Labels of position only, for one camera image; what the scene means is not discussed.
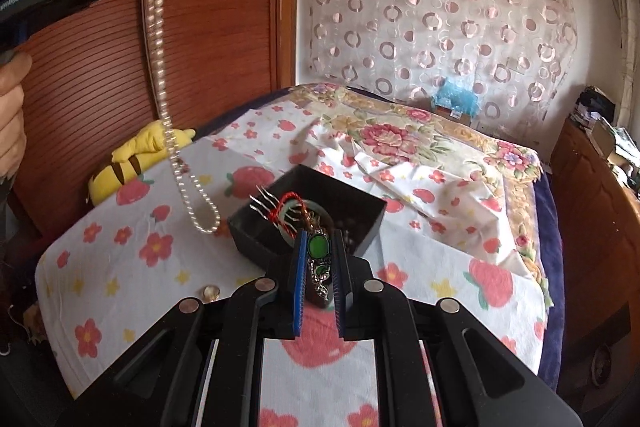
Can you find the wooden cabinet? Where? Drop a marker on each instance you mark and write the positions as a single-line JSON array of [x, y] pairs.
[[590, 207]]

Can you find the blue plastic bag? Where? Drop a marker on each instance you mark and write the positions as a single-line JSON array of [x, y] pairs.
[[457, 97]]

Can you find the wooden slatted wardrobe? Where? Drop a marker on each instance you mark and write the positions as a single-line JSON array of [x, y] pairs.
[[225, 32]]

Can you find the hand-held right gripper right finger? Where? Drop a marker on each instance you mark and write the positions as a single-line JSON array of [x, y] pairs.
[[341, 287]]

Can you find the cardboard box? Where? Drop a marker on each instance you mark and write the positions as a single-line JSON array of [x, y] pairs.
[[607, 137]]

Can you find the black jewelry box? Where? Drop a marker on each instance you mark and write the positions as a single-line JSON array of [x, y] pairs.
[[350, 204]]

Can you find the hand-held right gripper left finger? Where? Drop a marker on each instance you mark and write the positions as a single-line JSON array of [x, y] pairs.
[[298, 287]]

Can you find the navy blue blanket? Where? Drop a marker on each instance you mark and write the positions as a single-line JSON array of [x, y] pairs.
[[550, 257]]

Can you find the circle patterned curtain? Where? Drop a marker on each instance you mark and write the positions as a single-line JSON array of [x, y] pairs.
[[425, 32]]

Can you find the yellow plush toy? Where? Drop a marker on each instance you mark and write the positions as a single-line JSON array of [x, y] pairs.
[[115, 177]]

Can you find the pile of dark clothes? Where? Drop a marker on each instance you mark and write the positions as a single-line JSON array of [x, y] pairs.
[[595, 104]]

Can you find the person's left hand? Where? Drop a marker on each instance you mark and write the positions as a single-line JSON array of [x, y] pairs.
[[11, 122]]

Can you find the floral bedspread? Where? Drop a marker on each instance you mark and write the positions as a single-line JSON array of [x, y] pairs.
[[400, 132]]

